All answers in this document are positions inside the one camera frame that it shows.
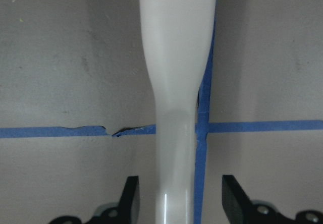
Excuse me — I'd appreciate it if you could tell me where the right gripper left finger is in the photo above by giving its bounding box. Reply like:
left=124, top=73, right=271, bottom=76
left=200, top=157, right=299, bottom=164
left=49, top=175, right=141, bottom=224

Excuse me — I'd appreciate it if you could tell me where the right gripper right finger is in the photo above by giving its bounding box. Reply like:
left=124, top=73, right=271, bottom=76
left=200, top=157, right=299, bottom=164
left=222, top=175, right=322, bottom=223

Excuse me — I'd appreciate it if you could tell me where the beige hand brush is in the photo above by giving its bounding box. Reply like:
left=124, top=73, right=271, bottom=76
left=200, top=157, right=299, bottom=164
left=139, top=0, right=216, bottom=223

